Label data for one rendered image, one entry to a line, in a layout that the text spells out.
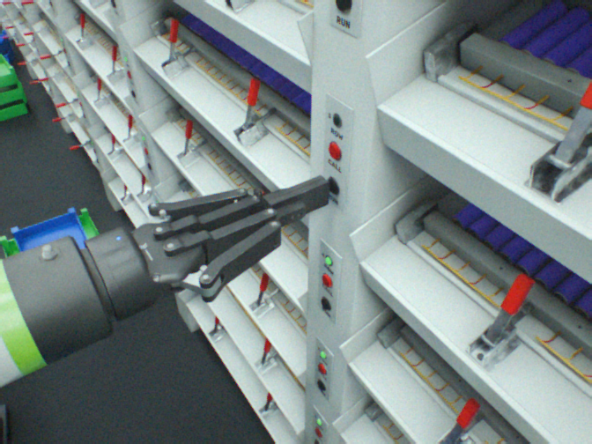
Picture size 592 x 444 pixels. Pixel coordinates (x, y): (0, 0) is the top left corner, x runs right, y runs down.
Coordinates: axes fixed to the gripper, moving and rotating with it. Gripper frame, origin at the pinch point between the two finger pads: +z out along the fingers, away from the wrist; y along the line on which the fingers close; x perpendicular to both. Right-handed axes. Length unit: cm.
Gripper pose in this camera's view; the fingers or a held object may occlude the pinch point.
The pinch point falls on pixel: (297, 201)
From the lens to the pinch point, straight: 52.6
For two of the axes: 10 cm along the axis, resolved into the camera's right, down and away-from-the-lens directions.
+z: 8.3, -3.6, 4.2
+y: 5.5, 5.4, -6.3
